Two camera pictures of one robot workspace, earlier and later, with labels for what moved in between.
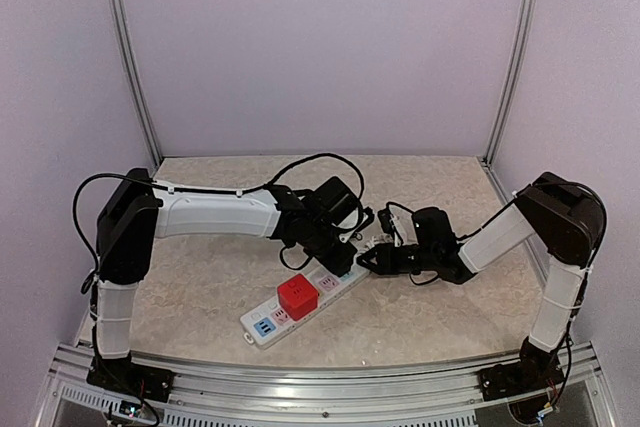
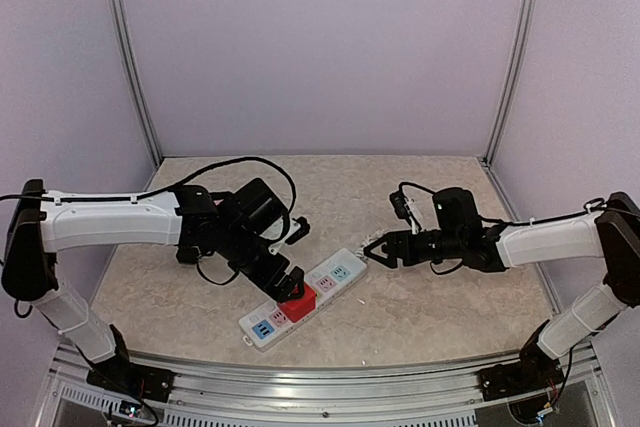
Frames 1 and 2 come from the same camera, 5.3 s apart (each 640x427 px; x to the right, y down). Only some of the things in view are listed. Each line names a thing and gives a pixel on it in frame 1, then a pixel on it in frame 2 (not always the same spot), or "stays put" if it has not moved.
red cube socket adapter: x=298 y=296 stays put
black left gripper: x=340 y=263 -> x=267 y=280
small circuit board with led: x=129 y=408 stays put
